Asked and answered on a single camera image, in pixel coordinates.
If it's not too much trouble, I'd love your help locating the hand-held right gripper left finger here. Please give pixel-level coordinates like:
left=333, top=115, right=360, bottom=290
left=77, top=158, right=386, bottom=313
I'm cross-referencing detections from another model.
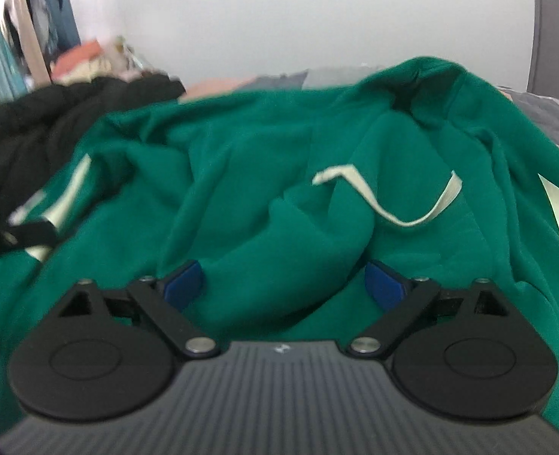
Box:
left=56, top=260, right=222, bottom=358

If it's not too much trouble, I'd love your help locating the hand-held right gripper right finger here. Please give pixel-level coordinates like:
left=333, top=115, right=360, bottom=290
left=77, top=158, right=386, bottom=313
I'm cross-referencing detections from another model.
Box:
left=346, top=259, right=511, bottom=361

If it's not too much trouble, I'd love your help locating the green printed sweatshirt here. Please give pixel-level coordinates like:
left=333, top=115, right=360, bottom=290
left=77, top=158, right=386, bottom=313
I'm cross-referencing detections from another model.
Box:
left=0, top=56, right=559, bottom=441

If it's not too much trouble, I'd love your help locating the row of hanging clothes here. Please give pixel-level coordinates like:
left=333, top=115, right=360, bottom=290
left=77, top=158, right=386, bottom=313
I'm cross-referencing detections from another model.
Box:
left=0, top=0, right=82, bottom=119

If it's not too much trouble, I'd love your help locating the black puffer jacket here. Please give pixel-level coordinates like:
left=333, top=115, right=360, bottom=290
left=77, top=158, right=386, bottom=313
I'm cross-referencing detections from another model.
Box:
left=0, top=75, right=188, bottom=261

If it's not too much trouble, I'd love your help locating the macaron print bag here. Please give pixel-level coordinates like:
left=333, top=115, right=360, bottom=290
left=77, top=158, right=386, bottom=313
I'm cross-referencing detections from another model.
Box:
left=115, top=35, right=153, bottom=77

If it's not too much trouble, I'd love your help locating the cream cloth pile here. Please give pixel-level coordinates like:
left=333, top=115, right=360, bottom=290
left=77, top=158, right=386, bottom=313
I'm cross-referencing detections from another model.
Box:
left=56, top=59, right=120, bottom=85

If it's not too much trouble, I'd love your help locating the pink box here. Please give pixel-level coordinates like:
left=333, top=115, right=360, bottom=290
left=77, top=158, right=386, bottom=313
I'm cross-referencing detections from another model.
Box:
left=53, top=42, right=104, bottom=70

